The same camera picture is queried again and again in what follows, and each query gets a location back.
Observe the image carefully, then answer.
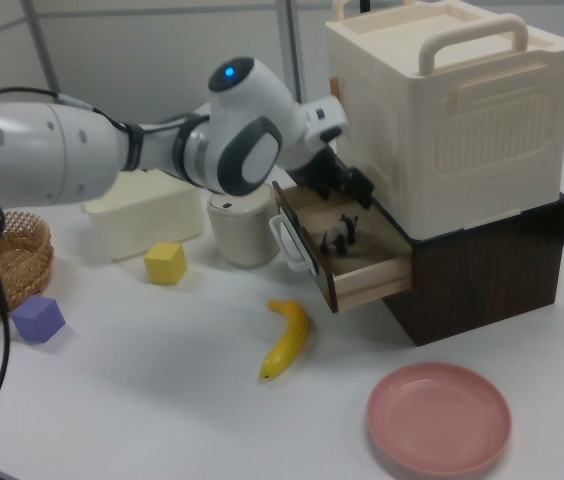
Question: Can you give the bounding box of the wooden drawer with white handle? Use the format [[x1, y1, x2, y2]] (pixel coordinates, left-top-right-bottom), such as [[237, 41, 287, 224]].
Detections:
[[268, 179, 414, 315]]

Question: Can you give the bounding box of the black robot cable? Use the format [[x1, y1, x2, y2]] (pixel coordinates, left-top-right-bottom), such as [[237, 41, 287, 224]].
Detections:
[[0, 86, 131, 454]]

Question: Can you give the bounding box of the purple foam cube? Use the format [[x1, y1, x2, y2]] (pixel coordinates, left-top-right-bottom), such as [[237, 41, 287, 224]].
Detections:
[[10, 294, 67, 345]]

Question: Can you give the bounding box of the woven wicker basket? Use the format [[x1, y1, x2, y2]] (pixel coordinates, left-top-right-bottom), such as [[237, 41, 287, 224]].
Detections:
[[0, 209, 56, 329]]

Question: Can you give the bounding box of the white plastic open bin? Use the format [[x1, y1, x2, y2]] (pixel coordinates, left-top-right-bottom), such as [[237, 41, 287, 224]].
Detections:
[[79, 168, 205, 263]]

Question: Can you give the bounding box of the pink plastic plate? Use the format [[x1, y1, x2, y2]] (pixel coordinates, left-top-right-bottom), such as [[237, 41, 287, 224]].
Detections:
[[365, 362, 513, 476]]

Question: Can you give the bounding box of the yellow foam cube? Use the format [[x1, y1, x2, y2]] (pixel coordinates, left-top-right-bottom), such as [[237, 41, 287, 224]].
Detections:
[[143, 241, 189, 287]]

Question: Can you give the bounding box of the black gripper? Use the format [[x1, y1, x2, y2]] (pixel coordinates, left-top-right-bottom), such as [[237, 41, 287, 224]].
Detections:
[[289, 141, 376, 209]]

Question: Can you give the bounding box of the yellow toy banana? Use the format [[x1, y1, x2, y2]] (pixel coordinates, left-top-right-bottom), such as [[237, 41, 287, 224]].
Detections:
[[259, 298, 310, 384]]

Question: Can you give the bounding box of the panda toy figure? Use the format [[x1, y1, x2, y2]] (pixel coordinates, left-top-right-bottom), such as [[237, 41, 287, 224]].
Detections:
[[318, 213, 361, 257]]

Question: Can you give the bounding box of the dark brown wooden drawer cabinet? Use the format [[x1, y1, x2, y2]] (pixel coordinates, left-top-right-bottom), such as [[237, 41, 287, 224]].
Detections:
[[380, 190, 564, 348]]

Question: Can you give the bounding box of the small cream lidded trash can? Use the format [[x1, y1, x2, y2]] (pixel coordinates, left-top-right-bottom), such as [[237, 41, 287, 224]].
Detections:
[[205, 182, 282, 268]]

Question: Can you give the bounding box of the cream plastic storage box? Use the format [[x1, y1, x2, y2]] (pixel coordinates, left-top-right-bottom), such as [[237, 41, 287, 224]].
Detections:
[[323, 0, 564, 239]]

